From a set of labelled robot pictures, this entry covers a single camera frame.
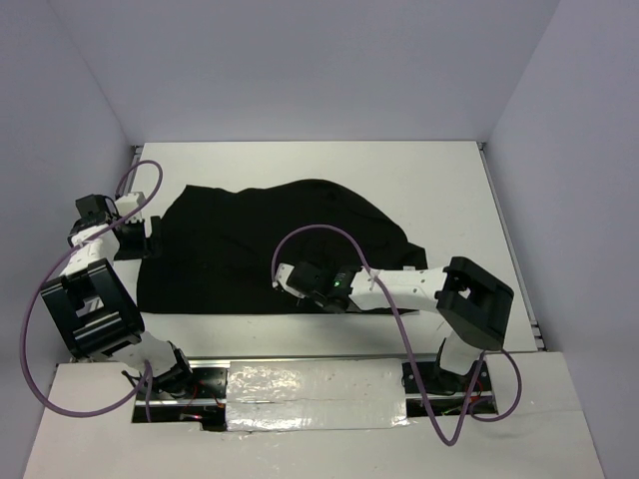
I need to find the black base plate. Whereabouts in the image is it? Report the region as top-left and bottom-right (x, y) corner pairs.
(150, 366), (228, 401)
(401, 355), (478, 396)

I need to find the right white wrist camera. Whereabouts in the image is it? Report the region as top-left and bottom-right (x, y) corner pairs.
(273, 263), (294, 292)

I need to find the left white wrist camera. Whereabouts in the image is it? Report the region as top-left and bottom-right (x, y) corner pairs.
(115, 192), (146, 217)

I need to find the black long sleeve shirt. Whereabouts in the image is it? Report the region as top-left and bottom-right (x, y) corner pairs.
(137, 180), (427, 315)

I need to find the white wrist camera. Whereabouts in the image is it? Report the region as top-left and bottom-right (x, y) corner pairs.
(273, 263), (294, 292)
(115, 192), (146, 217)

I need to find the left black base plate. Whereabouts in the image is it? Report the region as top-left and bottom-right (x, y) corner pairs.
(150, 366), (228, 401)

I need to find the aluminium table rail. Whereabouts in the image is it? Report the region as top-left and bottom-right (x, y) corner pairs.
(476, 142), (547, 351)
(74, 144), (144, 363)

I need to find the white foam front board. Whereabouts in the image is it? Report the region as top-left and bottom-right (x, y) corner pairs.
(25, 352), (603, 478)

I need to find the shiny silver tape sheet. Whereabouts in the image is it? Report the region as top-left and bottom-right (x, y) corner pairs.
(226, 358), (408, 432)

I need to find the right aluminium table rail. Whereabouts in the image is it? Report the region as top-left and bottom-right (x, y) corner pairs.
(476, 142), (547, 351)

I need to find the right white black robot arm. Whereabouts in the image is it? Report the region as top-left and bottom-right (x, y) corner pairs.
(275, 256), (514, 395)

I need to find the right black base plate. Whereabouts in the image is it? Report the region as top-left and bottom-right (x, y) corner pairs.
(401, 355), (478, 396)

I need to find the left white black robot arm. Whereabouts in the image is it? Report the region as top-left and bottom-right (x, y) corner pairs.
(40, 192), (196, 398)

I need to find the left aluminium table rail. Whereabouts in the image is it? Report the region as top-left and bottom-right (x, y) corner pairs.
(74, 144), (144, 363)

